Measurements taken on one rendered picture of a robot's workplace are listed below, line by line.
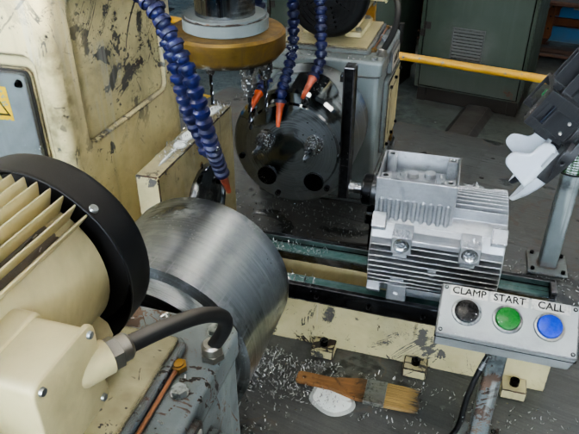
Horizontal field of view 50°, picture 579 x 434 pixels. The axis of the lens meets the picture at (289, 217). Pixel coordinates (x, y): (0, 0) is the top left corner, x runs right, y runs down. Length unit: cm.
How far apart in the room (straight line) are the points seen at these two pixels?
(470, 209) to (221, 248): 40
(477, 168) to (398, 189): 84
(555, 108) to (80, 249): 59
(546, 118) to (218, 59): 44
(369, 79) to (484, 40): 280
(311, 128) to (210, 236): 50
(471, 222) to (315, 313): 31
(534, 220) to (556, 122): 75
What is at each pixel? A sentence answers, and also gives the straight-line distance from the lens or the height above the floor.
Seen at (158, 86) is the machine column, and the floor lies 118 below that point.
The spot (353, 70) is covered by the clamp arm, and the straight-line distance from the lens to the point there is 107.
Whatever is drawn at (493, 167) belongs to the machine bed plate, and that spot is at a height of 80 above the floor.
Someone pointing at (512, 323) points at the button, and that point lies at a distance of 83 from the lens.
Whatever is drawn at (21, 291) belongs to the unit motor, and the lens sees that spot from 47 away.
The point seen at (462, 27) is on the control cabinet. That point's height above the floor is 53.
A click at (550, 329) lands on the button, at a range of 84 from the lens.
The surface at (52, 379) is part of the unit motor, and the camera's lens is 42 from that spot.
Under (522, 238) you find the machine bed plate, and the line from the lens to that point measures 150.
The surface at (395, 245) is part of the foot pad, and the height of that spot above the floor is 106.
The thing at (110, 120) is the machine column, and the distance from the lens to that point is 107.
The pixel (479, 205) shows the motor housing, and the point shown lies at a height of 110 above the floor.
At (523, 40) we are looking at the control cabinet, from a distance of 413.
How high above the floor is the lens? 159
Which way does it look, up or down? 32 degrees down
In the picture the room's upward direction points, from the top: straight up
